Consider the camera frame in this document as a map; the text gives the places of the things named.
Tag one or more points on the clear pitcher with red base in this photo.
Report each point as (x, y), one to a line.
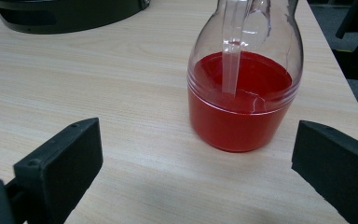
(242, 102)

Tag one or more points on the black curved device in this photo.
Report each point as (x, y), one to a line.
(65, 15)

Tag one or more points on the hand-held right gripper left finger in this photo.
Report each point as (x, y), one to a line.
(59, 161)

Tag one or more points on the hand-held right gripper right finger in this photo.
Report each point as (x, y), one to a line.
(338, 165)

